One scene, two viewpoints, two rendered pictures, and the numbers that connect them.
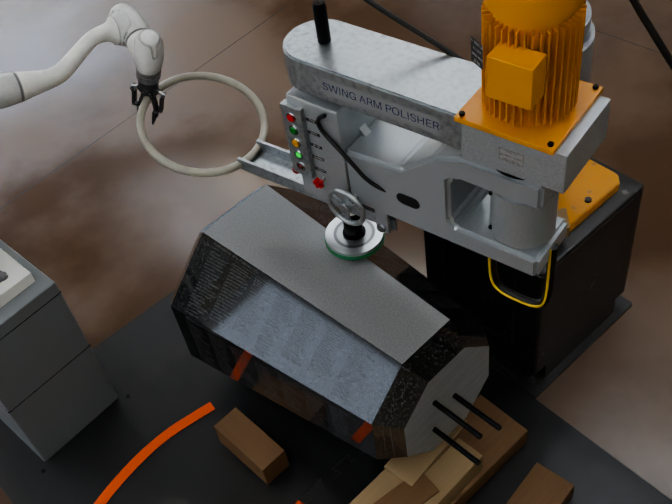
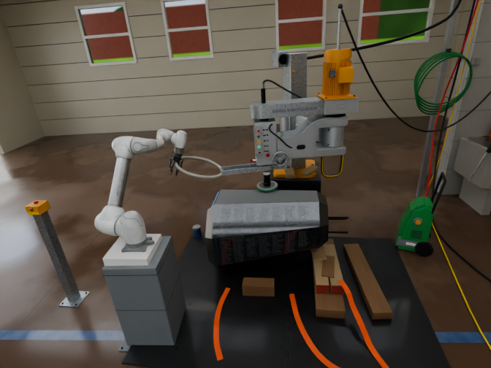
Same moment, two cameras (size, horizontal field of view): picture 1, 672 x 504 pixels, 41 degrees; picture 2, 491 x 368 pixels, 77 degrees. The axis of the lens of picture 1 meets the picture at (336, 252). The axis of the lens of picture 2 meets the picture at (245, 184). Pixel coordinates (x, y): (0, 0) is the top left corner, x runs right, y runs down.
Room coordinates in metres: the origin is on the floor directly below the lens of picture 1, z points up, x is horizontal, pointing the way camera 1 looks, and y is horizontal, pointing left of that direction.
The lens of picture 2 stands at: (0.33, 2.06, 2.19)
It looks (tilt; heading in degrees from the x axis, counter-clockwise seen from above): 25 degrees down; 316
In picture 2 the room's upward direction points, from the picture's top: 4 degrees counter-clockwise
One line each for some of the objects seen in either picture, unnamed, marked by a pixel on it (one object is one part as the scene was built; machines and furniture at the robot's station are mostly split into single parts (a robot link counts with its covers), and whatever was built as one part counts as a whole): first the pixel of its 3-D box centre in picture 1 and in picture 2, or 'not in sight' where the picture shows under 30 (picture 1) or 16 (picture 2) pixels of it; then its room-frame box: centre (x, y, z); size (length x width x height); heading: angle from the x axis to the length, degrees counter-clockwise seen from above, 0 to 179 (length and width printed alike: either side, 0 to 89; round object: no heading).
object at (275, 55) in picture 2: not in sight; (280, 59); (2.50, -0.70, 2.00); 0.20 x 0.18 x 0.15; 125
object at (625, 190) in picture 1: (527, 254); (294, 196); (2.37, -0.77, 0.37); 0.66 x 0.66 x 0.74; 35
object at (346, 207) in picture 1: (352, 200); (279, 157); (2.05, -0.08, 1.18); 0.15 x 0.10 x 0.15; 46
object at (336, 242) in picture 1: (354, 233); (267, 185); (2.22, -0.08, 0.84); 0.21 x 0.21 x 0.01
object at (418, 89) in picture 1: (427, 97); (302, 108); (1.97, -0.33, 1.60); 0.96 x 0.25 x 0.17; 46
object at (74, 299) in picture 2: not in sight; (57, 254); (3.24, 1.71, 0.54); 0.20 x 0.20 x 1.09; 35
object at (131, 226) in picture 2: not in sight; (131, 225); (2.32, 1.32, 1.02); 0.18 x 0.16 x 0.22; 27
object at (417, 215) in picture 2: not in sight; (419, 212); (1.05, -1.15, 0.43); 0.35 x 0.35 x 0.87; 20
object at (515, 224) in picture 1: (523, 203); (333, 134); (1.76, -0.55, 1.32); 0.19 x 0.19 x 0.20
